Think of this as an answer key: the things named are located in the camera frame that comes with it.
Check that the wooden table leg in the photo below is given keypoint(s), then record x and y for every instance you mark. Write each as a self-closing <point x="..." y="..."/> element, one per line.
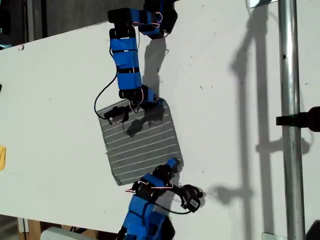
<point x="33" y="230"/>

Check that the yellow object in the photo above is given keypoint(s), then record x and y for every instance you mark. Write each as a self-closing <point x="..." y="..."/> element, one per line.
<point x="2" y="157"/>

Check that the white box under table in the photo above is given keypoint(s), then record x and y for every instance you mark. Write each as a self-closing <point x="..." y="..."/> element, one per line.
<point x="65" y="235"/>

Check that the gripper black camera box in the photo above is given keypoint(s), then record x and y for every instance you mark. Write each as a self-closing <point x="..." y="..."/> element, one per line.
<point x="116" y="115"/>
<point x="192" y="200"/>

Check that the steel post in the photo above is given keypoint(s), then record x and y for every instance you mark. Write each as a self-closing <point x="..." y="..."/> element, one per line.
<point x="291" y="75"/>

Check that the grey white-striped towel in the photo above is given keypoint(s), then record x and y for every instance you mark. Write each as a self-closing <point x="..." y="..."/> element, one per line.
<point x="142" y="147"/>

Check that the black clamp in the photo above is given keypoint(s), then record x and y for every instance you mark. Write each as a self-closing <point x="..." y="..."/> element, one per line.
<point x="305" y="120"/>

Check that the black corner object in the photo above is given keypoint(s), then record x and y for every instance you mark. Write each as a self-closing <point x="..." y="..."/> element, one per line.
<point x="314" y="231"/>

